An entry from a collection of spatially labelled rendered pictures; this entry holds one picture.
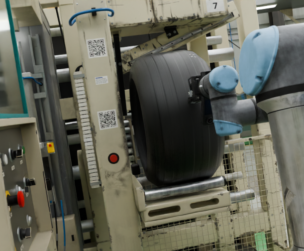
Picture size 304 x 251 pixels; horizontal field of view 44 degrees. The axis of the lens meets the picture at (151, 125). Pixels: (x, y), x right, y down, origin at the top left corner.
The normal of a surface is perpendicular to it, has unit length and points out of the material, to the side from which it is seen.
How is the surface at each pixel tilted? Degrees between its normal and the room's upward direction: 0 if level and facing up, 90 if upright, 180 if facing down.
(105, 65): 90
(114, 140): 90
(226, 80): 84
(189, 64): 45
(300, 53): 81
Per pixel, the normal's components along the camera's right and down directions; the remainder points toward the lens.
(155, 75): -0.22, -0.51
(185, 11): 0.16, 0.03
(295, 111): -0.29, -0.06
